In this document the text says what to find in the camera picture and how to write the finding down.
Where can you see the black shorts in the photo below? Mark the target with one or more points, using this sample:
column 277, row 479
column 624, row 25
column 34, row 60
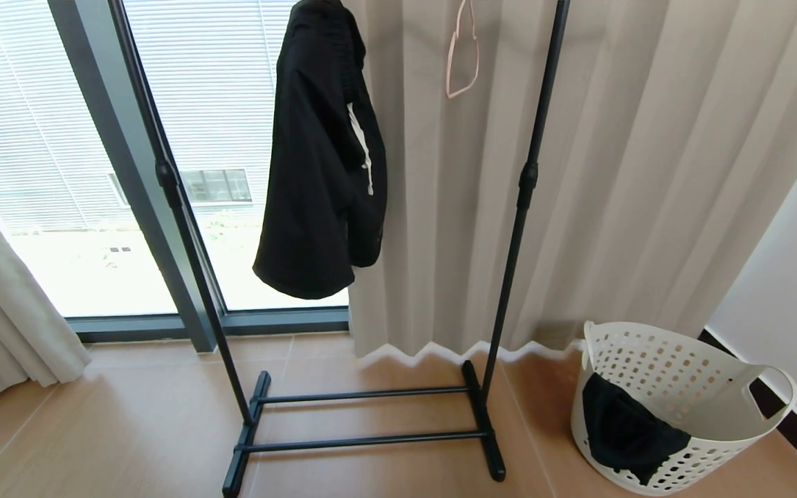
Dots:
column 315, row 207

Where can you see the pink clothes hanger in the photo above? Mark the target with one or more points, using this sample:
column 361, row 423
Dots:
column 448, row 69

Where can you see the black garment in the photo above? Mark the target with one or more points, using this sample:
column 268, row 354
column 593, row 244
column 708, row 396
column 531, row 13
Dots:
column 627, row 432

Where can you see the black clothes rack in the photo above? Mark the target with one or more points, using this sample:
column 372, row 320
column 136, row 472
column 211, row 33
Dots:
column 526, row 180

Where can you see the white laundry basket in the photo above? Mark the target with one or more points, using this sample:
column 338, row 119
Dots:
column 689, row 387

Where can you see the beige curtain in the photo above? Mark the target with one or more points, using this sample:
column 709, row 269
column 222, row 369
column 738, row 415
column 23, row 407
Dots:
column 647, row 173
column 4, row 325

